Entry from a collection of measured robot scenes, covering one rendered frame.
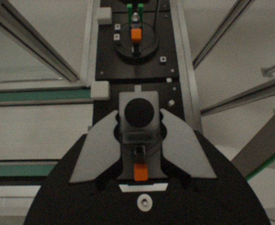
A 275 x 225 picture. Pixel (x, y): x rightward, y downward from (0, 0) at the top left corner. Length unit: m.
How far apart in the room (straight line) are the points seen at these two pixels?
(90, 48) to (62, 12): 0.37
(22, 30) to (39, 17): 0.54
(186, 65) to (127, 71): 0.18
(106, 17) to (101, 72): 0.18
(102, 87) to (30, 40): 0.15
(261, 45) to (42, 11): 1.01
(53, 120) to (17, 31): 0.24
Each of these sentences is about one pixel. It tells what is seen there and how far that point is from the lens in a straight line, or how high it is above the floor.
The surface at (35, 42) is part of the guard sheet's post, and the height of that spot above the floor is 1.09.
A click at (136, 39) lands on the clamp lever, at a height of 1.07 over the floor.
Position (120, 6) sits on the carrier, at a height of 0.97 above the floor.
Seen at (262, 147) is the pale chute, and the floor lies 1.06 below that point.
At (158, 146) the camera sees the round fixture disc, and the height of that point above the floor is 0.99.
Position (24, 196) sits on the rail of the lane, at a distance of 0.43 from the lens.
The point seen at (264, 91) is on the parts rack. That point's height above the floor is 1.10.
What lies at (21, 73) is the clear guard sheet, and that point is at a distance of 0.43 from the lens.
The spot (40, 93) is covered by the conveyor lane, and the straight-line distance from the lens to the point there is 0.44.
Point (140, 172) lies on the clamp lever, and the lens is 0.18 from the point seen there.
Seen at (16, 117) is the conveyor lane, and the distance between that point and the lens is 0.51.
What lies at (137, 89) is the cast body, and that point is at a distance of 0.17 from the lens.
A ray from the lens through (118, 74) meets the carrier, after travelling 0.33.
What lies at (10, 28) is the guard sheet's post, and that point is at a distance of 0.27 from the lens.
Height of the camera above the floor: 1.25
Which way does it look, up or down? 78 degrees down
